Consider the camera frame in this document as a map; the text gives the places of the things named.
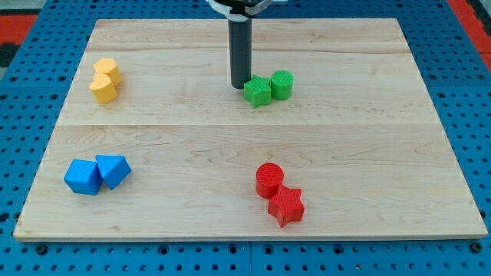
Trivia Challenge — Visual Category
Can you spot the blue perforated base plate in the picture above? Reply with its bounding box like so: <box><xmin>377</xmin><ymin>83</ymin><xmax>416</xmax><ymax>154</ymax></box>
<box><xmin>1</xmin><ymin>0</ymin><xmax>490</xmax><ymax>275</ymax></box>

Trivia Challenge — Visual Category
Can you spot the blue cube block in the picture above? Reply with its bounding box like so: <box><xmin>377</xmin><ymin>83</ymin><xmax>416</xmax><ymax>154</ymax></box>
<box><xmin>64</xmin><ymin>159</ymin><xmax>103</xmax><ymax>196</ymax></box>

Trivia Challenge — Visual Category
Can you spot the yellow heart block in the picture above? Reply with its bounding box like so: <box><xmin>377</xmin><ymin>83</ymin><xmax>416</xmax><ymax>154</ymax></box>
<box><xmin>89</xmin><ymin>73</ymin><xmax>117</xmax><ymax>104</ymax></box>

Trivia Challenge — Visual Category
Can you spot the green star block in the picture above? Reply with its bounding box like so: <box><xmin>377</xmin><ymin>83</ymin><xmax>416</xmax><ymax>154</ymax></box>
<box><xmin>243</xmin><ymin>75</ymin><xmax>272</xmax><ymax>109</ymax></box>

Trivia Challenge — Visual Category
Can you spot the red star block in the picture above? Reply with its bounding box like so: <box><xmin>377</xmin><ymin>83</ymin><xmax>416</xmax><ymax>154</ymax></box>
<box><xmin>268</xmin><ymin>185</ymin><xmax>305</xmax><ymax>228</ymax></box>

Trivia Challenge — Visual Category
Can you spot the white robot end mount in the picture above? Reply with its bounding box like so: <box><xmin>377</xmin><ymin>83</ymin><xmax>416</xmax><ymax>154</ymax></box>
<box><xmin>207</xmin><ymin>0</ymin><xmax>288</xmax><ymax>22</ymax></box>

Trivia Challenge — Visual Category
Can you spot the blue triangle block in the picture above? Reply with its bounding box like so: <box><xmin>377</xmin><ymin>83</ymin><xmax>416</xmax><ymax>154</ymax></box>
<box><xmin>96</xmin><ymin>155</ymin><xmax>131</xmax><ymax>190</ymax></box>

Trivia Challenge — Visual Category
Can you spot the green cylinder block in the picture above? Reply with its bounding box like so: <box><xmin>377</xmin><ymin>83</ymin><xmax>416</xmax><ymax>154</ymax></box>
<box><xmin>271</xmin><ymin>70</ymin><xmax>294</xmax><ymax>100</ymax></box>

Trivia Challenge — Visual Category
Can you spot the yellow hexagon block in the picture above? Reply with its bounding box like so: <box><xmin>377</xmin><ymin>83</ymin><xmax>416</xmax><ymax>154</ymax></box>
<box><xmin>93</xmin><ymin>57</ymin><xmax>123</xmax><ymax>86</ymax></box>

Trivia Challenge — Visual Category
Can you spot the red cylinder block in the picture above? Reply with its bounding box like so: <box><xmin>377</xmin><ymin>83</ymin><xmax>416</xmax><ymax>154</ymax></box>
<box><xmin>255</xmin><ymin>163</ymin><xmax>284</xmax><ymax>199</ymax></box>

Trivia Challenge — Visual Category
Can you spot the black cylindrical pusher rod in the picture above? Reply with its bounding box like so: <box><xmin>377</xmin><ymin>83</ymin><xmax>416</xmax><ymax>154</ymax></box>
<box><xmin>228</xmin><ymin>19</ymin><xmax>252</xmax><ymax>89</ymax></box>

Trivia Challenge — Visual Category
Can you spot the light wooden board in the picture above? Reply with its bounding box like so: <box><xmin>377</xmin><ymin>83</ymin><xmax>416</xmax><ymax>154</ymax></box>
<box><xmin>14</xmin><ymin>18</ymin><xmax>488</xmax><ymax>242</ymax></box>

